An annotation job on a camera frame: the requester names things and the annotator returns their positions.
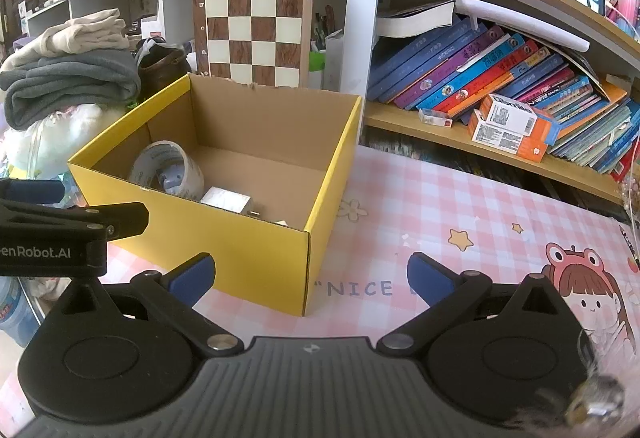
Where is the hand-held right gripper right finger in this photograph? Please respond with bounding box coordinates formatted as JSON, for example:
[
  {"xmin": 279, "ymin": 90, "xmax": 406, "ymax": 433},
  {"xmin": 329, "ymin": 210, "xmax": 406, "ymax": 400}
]
[{"xmin": 375, "ymin": 252, "xmax": 583, "ymax": 361}]

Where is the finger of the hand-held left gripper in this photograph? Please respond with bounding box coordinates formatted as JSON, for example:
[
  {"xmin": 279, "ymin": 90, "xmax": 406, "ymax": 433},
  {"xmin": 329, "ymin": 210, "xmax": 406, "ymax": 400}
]
[
  {"xmin": 0, "ymin": 179, "xmax": 66, "ymax": 204},
  {"xmin": 0, "ymin": 202, "xmax": 149, "ymax": 240}
]

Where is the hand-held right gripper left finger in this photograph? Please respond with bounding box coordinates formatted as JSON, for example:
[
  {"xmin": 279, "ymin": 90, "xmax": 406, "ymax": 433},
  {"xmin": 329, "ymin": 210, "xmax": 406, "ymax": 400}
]
[{"xmin": 47, "ymin": 252, "xmax": 246, "ymax": 361}]

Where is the yellow cardboard box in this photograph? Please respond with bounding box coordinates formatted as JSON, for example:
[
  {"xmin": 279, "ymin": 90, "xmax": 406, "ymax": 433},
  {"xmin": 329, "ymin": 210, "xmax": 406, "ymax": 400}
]
[{"xmin": 67, "ymin": 73, "xmax": 363, "ymax": 317}]

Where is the small white packet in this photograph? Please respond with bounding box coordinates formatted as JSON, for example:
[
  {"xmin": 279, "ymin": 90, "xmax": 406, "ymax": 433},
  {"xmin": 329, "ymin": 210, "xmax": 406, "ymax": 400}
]
[{"xmin": 200, "ymin": 187, "xmax": 261, "ymax": 218}]

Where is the clear packing tape roll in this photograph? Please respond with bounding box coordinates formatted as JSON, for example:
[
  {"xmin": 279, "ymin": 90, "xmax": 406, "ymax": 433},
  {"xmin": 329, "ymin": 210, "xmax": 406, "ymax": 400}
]
[{"xmin": 127, "ymin": 141, "xmax": 206, "ymax": 199}]

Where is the blue water bottle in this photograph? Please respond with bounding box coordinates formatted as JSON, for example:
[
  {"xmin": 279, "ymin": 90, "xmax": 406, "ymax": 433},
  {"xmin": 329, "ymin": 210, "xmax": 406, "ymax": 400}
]
[{"xmin": 0, "ymin": 275, "xmax": 41, "ymax": 349}]

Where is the pink checked table mat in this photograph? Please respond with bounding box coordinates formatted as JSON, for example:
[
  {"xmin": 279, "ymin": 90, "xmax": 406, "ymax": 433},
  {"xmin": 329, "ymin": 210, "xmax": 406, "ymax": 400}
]
[{"xmin": 0, "ymin": 145, "xmax": 640, "ymax": 438}]

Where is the grey folded cloth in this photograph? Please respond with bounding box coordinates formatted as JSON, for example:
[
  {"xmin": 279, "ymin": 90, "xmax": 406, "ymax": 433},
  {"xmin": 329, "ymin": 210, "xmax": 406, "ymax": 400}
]
[{"xmin": 0, "ymin": 49, "xmax": 143, "ymax": 131}]

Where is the orange white carton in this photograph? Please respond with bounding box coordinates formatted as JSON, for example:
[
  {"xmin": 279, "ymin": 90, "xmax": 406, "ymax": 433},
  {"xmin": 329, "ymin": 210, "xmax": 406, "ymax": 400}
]
[
  {"xmin": 467, "ymin": 111, "xmax": 548, "ymax": 163},
  {"xmin": 480, "ymin": 93, "xmax": 561, "ymax": 144}
]

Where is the brown leather shoe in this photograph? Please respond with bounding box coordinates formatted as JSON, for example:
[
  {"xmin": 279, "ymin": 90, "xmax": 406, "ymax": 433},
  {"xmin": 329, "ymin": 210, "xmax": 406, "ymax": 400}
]
[{"xmin": 137, "ymin": 38, "xmax": 193, "ymax": 99}]

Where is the beige folded cloth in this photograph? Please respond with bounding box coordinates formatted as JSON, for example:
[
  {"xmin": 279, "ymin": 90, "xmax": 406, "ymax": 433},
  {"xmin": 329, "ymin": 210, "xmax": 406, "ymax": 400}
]
[{"xmin": 0, "ymin": 8, "xmax": 131, "ymax": 72}]

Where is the small white red box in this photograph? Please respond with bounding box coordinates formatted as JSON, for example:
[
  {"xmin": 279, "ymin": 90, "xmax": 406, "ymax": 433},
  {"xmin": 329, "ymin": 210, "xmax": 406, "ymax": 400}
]
[{"xmin": 419, "ymin": 108, "xmax": 453, "ymax": 128}]

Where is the row of slanted colourful books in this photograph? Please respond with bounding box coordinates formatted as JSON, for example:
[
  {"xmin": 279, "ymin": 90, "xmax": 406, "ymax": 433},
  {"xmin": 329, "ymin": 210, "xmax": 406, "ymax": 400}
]
[{"xmin": 367, "ymin": 16, "xmax": 640, "ymax": 181}]

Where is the brown white chessboard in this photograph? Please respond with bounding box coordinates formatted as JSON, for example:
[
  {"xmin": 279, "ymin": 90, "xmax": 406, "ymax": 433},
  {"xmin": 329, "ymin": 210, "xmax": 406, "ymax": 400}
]
[{"xmin": 191, "ymin": 0, "xmax": 316, "ymax": 89}]

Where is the thick dark book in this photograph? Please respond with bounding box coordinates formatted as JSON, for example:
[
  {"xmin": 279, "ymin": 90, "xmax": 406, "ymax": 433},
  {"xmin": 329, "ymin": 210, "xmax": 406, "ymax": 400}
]
[{"xmin": 375, "ymin": 0, "xmax": 457, "ymax": 39}]

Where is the wooden bookshelf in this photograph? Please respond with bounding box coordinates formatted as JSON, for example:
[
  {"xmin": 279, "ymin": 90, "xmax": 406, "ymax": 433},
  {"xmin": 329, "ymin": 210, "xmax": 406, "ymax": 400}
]
[{"xmin": 345, "ymin": 0, "xmax": 640, "ymax": 206}]

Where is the open white book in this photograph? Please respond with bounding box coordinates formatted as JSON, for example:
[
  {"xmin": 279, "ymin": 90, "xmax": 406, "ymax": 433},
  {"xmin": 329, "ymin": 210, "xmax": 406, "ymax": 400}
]
[{"xmin": 452, "ymin": 0, "xmax": 591, "ymax": 52}]

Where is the fuzzy grey keychain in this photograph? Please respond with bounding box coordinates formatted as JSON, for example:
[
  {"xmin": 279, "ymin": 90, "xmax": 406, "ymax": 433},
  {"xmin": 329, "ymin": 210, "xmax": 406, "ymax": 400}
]
[{"xmin": 515, "ymin": 358, "xmax": 631, "ymax": 438}]

